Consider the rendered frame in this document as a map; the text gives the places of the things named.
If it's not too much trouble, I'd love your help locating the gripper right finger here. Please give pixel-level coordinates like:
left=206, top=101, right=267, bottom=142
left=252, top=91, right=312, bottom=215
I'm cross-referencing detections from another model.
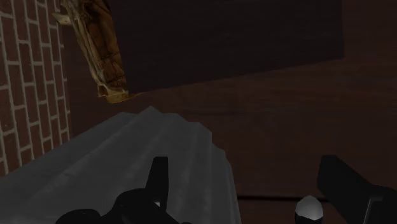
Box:
left=317, top=155, right=397, bottom=224

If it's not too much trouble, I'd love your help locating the small white rounded object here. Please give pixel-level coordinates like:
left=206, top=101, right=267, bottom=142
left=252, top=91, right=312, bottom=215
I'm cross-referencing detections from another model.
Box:
left=294, top=195, right=324, bottom=224

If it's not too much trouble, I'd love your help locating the grey ribbed round object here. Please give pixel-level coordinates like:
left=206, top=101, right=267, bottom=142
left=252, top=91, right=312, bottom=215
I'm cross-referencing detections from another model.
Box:
left=0, top=106, right=242, bottom=224

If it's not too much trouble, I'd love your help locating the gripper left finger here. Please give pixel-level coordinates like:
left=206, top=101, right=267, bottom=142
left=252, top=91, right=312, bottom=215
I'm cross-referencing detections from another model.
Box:
left=55, top=156, right=191, bottom=224

